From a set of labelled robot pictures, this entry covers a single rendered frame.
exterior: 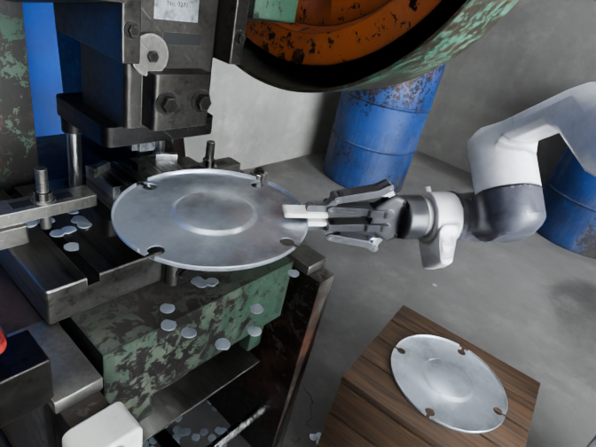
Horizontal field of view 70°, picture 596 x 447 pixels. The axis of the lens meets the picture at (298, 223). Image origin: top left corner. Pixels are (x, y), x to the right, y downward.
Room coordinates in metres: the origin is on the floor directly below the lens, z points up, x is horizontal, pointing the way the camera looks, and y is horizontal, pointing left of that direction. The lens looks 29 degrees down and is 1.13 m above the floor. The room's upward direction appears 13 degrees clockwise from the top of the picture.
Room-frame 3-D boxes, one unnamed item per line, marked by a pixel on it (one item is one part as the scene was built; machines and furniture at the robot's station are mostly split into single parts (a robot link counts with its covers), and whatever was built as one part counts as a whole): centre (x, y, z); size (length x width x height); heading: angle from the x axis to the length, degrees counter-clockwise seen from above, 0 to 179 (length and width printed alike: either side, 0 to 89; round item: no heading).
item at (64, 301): (0.68, 0.30, 0.68); 0.45 x 0.30 x 0.06; 146
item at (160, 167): (0.68, 0.30, 0.76); 0.15 x 0.09 x 0.05; 146
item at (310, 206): (0.61, -0.03, 0.83); 0.05 x 0.01 x 0.03; 107
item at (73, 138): (0.65, 0.40, 0.81); 0.02 x 0.02 x 0.14
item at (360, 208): (0.63, -0.09, 0.83); 0.11 x 0.04 x 0.01; 107
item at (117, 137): (0.68, 0.30, 0.86); 0.20 x 0.16 x 0.05; 146
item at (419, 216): (0.65, -0.16, 0.82); 0.09 x 0.07 x 0.08; 107
